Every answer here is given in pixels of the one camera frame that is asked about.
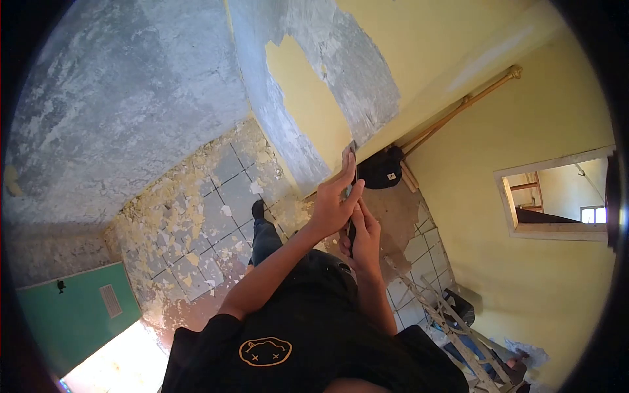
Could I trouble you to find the framed wall opening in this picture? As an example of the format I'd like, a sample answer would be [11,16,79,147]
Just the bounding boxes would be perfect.
[493,145,618,242]

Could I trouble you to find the person's right index finger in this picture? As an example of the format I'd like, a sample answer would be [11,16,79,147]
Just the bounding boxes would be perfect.
[351,198,372,234]

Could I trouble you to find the person's body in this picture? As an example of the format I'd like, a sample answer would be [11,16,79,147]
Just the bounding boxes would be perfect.
[161,248,470,393]

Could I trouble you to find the person's left hand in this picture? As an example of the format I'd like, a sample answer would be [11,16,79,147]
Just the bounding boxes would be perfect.
[308,152,366,237]

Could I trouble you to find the person's right hand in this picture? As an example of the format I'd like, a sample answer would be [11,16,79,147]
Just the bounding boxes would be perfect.
[338,198,382,272]

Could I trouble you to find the wooden sticks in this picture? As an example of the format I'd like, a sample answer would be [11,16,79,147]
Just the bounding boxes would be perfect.
[399,159,421,194]

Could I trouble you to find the black-handled metal scraper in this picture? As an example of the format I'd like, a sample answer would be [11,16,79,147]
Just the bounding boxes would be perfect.
[341,140,360,258]

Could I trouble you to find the person's left index finger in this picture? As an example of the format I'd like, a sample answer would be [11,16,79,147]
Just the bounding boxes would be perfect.
[337,152,356,187]

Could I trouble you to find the wooden ladder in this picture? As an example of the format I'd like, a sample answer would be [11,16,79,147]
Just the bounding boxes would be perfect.
[383,255,523,393]

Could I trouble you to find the green door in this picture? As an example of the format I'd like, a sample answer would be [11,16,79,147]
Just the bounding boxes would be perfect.
[15,261,143,379]

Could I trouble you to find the person's legs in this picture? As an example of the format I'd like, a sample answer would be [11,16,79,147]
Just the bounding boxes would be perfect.
[247,199,298,270]

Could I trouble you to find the scattered yellow paint flakes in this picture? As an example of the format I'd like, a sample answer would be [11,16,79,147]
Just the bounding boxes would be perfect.
[102,118,316,317]

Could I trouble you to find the yellow wall pipe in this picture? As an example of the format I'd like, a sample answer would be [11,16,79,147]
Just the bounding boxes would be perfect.
[399,65,523,150]
[403,96,473,158]

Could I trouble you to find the black bucket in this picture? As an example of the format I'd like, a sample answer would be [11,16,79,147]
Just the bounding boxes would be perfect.
[442,287,476,328]

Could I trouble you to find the black cap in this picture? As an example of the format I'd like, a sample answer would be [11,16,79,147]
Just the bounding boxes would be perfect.
[357,145,407,190]

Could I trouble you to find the person's left thumb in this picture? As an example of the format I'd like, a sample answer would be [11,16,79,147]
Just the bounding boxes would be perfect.
[345,179,366,207]

